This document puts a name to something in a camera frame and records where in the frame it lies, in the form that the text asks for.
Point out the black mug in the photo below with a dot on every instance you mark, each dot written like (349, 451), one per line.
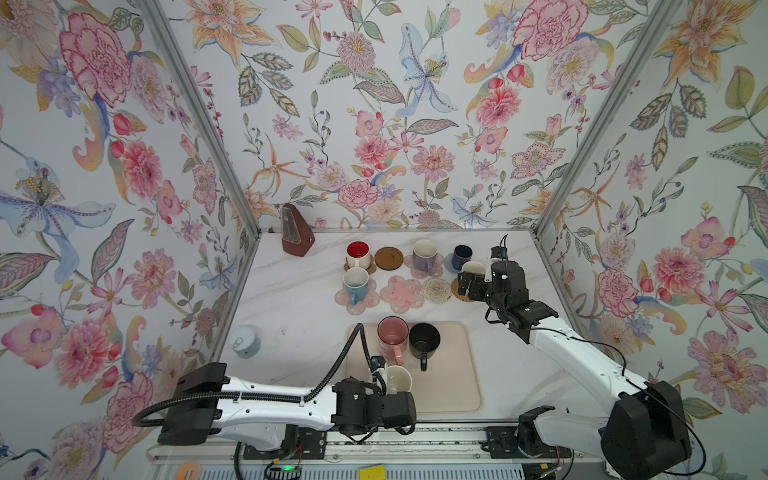
(424, 340)

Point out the white mug blue handle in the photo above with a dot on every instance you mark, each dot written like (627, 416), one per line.
(356, 284)

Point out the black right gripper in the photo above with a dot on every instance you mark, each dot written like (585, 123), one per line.
(478, 284)

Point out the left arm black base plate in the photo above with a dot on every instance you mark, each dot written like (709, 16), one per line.
(297, 443)

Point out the pink flower coaster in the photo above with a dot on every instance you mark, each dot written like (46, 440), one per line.
(436, 271)
(371, 300)
(403, 294)

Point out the beige serving tray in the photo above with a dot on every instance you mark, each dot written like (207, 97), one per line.
(449, 387)

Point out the woven rattan round coaster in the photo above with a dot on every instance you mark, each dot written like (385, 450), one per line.
(456, 294)

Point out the orange tape roll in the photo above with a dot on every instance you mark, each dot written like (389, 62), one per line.
(189, 471)

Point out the brown paw shaped coaster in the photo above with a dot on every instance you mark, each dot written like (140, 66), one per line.
(370, 268)

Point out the red interior white mug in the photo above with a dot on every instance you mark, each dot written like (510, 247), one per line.
(358, 255)

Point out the grey blue round coaster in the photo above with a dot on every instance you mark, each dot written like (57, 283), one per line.
(448, 264)

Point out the brown round wooden coaster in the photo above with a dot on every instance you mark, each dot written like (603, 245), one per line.
(388, 258)

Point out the yellow sticky note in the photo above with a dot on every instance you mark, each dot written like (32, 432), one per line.
(376, 472)

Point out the cream mug green handle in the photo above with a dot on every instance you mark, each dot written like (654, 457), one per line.
(397, 379)

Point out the cream mug pink handle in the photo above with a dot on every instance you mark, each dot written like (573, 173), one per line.
(474, 268)

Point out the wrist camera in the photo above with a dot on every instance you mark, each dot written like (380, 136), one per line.
(377, 362)
(498, 253)

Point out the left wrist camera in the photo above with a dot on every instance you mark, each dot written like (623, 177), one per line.
(377, 362)

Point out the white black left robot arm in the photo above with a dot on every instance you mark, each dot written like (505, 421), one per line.
(209, 403)

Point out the small dark navy mug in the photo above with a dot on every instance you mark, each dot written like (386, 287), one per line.
(461, 255)

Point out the white mug purple handle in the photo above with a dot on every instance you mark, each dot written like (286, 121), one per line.
(424, 254)

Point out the white round table sticker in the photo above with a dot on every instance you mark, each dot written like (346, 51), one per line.
(244, 341)

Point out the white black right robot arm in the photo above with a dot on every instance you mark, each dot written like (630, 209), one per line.
(642, 432)

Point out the aluminium front rail frame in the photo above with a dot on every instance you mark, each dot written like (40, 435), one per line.
(436, 450)

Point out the brown wooden metronome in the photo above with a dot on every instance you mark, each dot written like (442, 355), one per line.
(297, 236)

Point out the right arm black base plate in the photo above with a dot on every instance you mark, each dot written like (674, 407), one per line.
(504, 442)

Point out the white embroidered round coaster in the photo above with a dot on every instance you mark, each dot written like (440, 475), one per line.
(436, 291)

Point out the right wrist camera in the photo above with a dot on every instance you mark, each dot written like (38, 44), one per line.
(498, 253)

